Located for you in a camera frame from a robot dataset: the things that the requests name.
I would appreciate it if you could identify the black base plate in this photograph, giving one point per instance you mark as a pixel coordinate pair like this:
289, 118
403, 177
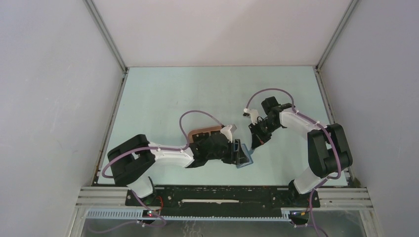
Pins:
227, 201

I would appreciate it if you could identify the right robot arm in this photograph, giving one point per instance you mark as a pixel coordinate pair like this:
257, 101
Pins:
328, 150

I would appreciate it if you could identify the pink oval tray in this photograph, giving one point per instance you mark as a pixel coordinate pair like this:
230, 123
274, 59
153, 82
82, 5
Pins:
205, 129

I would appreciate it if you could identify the aluminium frame rail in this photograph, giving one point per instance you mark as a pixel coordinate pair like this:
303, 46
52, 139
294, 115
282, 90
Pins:
119, 203

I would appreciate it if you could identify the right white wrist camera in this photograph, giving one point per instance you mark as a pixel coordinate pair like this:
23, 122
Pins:
252, 114

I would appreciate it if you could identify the blue card holder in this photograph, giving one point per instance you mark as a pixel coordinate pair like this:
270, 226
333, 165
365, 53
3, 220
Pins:
242, 155

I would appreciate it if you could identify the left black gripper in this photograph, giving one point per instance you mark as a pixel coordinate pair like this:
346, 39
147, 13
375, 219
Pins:
238, 156

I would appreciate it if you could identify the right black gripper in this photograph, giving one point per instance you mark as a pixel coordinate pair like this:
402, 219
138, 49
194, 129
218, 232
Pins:
258, 138

